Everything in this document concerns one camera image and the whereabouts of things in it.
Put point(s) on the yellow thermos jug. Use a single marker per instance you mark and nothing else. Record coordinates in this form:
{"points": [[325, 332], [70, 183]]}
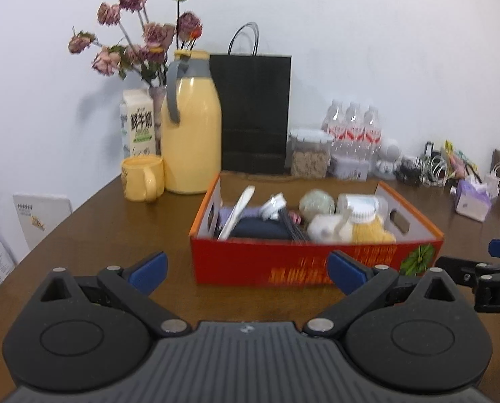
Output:
{"points": [[195, 142]]}

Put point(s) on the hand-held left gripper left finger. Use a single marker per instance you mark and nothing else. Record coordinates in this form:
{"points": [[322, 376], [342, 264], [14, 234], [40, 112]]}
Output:
{"points": [[149, 270]]}

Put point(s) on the white milk carton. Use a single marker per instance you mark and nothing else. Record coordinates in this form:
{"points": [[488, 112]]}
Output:
{"points": [[138, 126]]}

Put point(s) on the black paper bag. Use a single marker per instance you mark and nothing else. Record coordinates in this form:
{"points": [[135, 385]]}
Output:
{"points": [[254, 113]]}

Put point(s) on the purple cloth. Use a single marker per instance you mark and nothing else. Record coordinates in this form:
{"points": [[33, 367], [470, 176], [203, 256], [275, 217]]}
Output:
{"points": [[256, 212]]}

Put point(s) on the purple tin box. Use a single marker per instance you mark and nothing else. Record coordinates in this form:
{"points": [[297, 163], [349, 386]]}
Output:
{"points": [[350, 168]]}

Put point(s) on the green and white ball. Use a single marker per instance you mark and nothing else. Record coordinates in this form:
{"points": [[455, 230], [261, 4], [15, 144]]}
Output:
{"points": [[317, 203]]}

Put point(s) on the purple tissue pack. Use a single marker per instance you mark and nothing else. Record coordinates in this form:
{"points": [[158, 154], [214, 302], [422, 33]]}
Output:
{"points": [[472, 201]]}

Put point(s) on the clear cereal container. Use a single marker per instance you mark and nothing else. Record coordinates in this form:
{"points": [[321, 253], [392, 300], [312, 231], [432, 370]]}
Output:
{"points": [[310, 159]]}

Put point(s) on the white yarn ball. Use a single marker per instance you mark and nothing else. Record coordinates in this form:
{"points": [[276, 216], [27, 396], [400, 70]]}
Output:
{"points": [[325, 227]]}

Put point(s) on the yellow mug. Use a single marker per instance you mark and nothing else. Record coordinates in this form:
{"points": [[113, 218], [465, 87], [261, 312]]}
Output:
{"points": [[136, 178]]}

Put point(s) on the white astronaut figurine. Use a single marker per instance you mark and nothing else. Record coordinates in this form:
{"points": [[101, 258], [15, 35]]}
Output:
{"points": [[388, 155]]}

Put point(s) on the colourful packet bundle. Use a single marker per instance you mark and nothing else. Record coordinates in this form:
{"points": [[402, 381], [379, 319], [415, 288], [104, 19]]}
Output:
{"points": [[457, 159]]}

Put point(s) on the glass flower vase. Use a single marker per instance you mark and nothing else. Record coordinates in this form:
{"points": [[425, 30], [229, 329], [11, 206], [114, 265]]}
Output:
{"points": [[157, 109]]}

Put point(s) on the yellow knitted cloth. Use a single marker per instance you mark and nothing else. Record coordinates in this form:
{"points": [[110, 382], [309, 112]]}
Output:
{"points": [[373, 231]]}

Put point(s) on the white packet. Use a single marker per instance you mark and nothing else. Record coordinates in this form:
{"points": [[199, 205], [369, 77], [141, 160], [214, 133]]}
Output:
{"points": [[237, 214]]}

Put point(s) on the red cardboard box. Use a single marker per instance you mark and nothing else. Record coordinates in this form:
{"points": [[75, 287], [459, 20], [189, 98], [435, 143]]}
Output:
{"points": [[254, 262]]}

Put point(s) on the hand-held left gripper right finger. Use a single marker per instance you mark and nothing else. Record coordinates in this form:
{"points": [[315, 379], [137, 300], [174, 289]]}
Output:
{"points": [[346, 272]]}

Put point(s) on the dark blue pouch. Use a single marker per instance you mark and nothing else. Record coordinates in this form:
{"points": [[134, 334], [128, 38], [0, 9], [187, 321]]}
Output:
{"points": [[258, 229]]}

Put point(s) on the dried pink rose bouquet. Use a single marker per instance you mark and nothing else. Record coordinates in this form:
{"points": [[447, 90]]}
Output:
{"points": [[149, 42]]}

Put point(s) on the small white capped bottle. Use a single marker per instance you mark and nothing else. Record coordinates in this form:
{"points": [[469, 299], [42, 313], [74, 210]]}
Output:
{"points": [[274, 206]]}

